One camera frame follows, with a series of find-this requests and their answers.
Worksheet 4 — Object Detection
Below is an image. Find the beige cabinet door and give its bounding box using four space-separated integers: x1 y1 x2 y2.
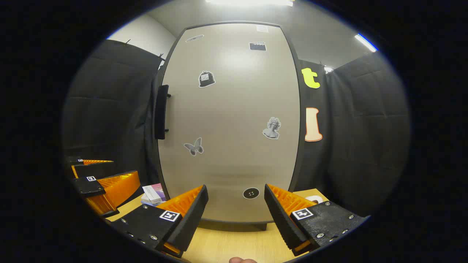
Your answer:
157 23 302 223

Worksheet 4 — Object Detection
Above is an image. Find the small white box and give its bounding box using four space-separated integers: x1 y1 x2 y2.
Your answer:
142 185 163 204

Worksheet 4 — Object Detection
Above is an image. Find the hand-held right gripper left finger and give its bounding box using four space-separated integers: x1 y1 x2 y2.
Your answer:
110 184 210 258

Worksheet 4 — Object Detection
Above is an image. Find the pink flat box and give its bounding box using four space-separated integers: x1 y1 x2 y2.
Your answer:
152 183 167 201

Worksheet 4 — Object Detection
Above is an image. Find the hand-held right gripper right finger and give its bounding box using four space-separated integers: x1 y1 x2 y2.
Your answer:
264 184 370 257

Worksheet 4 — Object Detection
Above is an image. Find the black cabinet door handle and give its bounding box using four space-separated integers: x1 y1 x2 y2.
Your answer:
154 85 171 140

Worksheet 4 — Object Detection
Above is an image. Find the black backdrop cloth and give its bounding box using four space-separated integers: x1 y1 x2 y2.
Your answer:
62 38 412 220

